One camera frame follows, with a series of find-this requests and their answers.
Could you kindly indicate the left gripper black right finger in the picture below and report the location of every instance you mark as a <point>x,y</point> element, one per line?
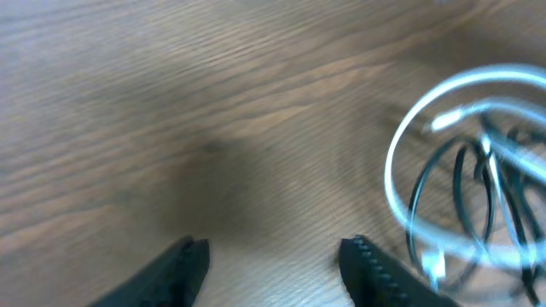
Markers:
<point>375,279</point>

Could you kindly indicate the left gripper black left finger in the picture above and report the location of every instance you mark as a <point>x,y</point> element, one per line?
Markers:
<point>173,279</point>

